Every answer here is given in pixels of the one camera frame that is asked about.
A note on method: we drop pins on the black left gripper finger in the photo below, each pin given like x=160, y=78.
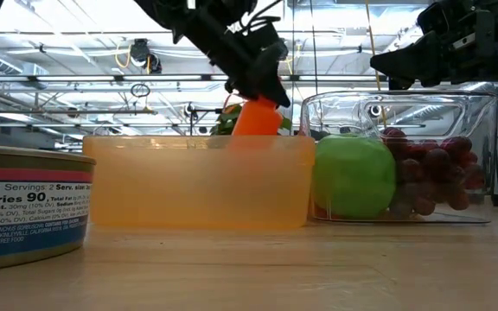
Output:
x=268, y=82
x=237, y=88

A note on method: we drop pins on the orange squeeze bottle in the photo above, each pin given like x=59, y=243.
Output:
x=257, y=118

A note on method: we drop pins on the red grape bunch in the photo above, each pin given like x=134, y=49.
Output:
x=439, y=168

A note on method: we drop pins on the green apple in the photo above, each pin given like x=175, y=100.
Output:
x=353, y=177

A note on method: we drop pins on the gold-rimmed labelled food can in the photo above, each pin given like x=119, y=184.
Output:
x=24, y=207

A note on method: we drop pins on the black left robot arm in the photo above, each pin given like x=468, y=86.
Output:
x=167, y=8

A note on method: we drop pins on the green leafy plant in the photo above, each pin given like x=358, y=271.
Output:
x=223, y=123

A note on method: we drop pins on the clear plastic bin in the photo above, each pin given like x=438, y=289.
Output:
x=340, y=112

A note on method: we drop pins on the long linear light bar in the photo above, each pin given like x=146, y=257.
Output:
x=145, y=78

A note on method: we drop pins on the orange translucent plastic bin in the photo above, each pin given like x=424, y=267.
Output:
x=167, y=185

